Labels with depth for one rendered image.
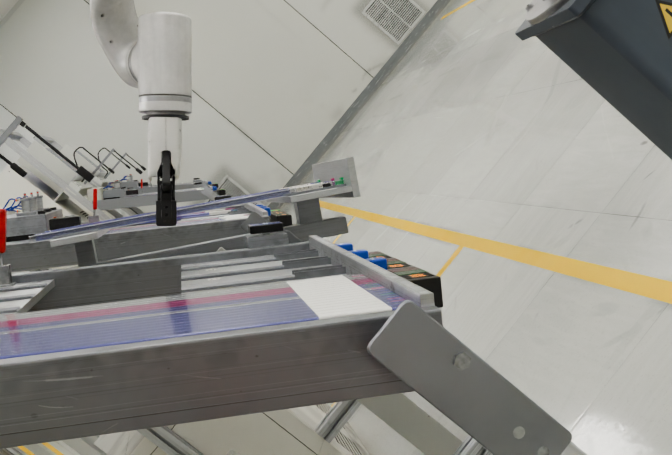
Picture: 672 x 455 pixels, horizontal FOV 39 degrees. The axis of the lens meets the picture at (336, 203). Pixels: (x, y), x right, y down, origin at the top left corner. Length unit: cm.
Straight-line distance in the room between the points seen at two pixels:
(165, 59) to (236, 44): 739
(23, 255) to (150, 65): 81
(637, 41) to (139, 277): 76
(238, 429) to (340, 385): 152
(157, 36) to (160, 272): 37
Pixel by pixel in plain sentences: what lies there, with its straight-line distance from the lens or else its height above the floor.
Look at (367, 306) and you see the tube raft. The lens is 78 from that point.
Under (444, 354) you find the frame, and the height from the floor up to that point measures 71.
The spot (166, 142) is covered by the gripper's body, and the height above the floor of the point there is 99.
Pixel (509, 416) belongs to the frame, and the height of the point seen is 64.
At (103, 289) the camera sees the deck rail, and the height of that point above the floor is 92.
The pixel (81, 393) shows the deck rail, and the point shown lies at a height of 89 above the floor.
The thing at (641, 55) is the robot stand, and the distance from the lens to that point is 129.
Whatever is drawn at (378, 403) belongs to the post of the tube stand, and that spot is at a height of 42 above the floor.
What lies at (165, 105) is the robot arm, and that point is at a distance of 149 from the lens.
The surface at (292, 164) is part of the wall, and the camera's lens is 886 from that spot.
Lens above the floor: 94
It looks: 9 degrees down
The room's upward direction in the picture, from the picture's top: 50 degrees counter-clockwise
